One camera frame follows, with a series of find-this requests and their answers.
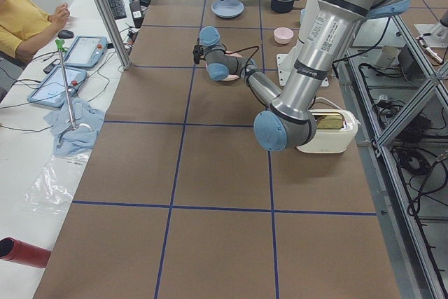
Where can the light blue plate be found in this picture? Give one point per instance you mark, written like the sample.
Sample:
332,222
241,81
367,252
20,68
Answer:
227,8

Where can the pink plate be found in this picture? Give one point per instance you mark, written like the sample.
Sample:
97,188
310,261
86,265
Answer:
231,76

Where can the pink bowl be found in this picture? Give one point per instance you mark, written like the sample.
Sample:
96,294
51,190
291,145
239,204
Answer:
283,35

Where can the black keyboard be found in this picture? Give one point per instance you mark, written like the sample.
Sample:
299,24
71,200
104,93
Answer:
117,9

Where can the upper teach pendant tablet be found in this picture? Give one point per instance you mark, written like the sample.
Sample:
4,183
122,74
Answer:
85,52

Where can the teach pendant tablet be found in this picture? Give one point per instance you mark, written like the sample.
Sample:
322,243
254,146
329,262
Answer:
85,52
51,91

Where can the black computer mouse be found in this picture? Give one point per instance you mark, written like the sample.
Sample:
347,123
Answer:
65,34

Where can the cream toaster with toast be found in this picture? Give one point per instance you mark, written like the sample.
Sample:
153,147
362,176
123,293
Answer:
336,128

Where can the person in yellow shirt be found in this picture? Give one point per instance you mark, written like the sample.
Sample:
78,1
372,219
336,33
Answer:
26,28

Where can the lower teach pendant tablet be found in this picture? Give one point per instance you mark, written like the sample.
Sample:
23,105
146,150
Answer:
51,91

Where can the light blue cloth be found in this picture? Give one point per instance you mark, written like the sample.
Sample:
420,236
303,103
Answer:
73,141

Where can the clear plastic bag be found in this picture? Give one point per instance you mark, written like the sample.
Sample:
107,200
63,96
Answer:
53,190

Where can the red cylinder bottle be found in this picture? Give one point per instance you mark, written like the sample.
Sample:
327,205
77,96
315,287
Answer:
16,251

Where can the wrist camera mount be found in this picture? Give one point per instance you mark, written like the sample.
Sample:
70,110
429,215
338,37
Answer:
197,53

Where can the aluminium frame post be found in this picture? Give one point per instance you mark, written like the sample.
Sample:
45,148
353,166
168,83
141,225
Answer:
113,32

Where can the green handled grabber stick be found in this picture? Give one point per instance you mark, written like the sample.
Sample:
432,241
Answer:
60,49

